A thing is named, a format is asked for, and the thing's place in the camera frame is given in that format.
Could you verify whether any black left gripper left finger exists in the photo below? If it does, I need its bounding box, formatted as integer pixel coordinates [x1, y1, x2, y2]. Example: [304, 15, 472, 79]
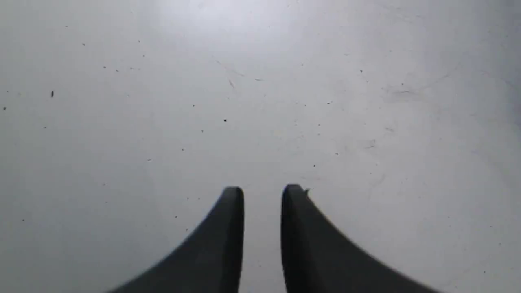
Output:
[113, 187, 244, 293]

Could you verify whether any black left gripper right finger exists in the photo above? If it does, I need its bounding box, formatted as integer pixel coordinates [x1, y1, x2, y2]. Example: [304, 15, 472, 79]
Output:
[281, 185, 434, 293]

